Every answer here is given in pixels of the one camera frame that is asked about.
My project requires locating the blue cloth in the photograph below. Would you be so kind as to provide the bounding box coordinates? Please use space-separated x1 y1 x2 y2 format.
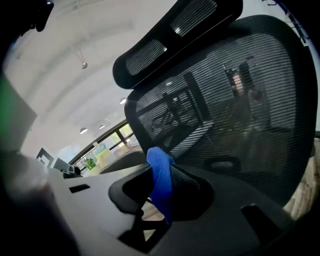
146 146 176 226

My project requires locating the dark grey fabric chair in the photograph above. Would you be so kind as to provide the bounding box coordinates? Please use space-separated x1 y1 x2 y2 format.
98 149 149 175

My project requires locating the potted plant in pale pot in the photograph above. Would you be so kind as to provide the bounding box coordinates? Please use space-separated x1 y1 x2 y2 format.
84 157 97 171

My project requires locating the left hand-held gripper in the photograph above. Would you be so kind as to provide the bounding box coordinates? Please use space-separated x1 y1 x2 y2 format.
35 146 83 180

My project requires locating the large framed window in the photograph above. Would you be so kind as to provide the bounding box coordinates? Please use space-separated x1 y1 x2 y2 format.
68 119 141 171

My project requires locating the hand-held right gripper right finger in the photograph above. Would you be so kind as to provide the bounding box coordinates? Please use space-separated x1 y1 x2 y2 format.
169 163 216 223

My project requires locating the black mesh office chair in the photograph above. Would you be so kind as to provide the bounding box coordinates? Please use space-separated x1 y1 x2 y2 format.
112 0 316 209

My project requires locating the black coat rack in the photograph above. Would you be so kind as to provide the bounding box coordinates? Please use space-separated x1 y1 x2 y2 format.
261 0 311 48

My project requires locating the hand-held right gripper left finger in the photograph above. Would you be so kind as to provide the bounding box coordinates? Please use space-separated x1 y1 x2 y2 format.
108 164 155 215

